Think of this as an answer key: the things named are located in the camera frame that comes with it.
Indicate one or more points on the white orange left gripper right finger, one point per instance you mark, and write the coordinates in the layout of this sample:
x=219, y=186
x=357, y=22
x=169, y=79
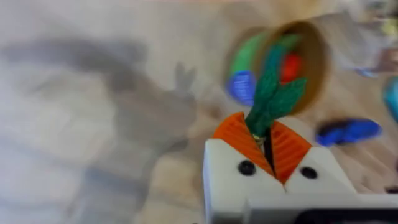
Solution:
x=314, y=174

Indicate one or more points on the white orange left gripper left finger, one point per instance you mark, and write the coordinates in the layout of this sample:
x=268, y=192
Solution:
x=230, y=174

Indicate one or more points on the green leafy toy vegetable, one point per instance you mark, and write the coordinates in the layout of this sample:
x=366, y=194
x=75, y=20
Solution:
x=273, y=96

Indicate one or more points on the blue electric screwdriver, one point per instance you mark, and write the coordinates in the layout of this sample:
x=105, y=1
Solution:
x=348, y=132

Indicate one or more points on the blue ribbed toy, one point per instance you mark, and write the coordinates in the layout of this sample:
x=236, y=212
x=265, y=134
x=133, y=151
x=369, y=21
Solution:
x=242, y=87

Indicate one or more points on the teal object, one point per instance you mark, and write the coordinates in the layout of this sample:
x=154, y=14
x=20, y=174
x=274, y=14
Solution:
x=391, y=98

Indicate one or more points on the brown tub with toys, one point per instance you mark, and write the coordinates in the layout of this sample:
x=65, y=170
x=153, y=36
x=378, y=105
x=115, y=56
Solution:
x=298, y=62

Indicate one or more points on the green disc with holes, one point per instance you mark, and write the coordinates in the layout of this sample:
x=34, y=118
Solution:
x=245, y=56

